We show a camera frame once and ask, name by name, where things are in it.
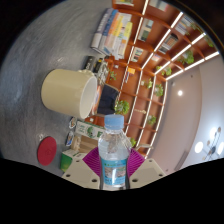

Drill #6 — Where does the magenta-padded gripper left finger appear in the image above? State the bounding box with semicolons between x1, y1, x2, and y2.
61;147;102;190

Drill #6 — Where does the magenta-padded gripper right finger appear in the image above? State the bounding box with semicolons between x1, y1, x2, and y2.
127;148;167;190

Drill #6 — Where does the clear blue-capped water bottle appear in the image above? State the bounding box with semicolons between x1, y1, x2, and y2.
97;114;132;191

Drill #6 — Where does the green and white tissue box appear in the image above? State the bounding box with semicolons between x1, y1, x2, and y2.
60;149;88;173

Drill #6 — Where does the small printed badge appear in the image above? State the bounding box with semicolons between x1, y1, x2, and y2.
68;116;78;130
64;130;75;148

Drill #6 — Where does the flat round red coaster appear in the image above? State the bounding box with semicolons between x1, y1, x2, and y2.
36;135;58;167

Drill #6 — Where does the tall green and white carton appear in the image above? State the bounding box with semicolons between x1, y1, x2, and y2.
75;120;105;140

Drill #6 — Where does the branched ceiling chandelier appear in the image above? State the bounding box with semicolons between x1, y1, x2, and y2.
194;125;224;162

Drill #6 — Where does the dark blue chair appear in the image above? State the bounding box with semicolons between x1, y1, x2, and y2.
97;83;120;115

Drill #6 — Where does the cream ceramic mug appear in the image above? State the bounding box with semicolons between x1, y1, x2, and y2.
40;68;98;120

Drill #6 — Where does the orange wooden shelf unit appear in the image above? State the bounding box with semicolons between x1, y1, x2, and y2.
104;0;221;158

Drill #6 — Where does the stack of galaxy-cover books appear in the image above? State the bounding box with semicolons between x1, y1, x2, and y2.
81;54;109;84

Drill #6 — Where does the stack of colourful books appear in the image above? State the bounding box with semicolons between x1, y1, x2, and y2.
90;8;134;61

